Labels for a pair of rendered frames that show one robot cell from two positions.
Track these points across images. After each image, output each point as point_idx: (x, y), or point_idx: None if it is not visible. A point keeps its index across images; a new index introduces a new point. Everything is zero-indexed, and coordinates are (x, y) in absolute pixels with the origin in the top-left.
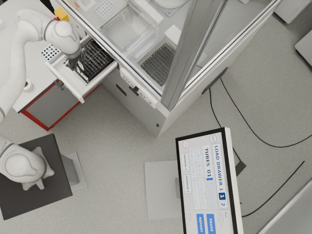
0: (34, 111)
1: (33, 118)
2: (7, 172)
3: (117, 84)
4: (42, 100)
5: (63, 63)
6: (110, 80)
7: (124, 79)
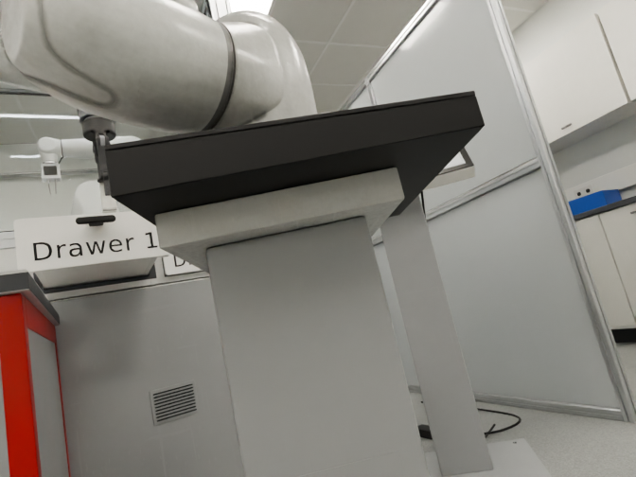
0: (36, 407)
1: (39, 465)
2: (257, 11)
3: (157, 390)
4: (40, 378)
5: (97, 136)
6: (131, 426)
7: (178, 271)
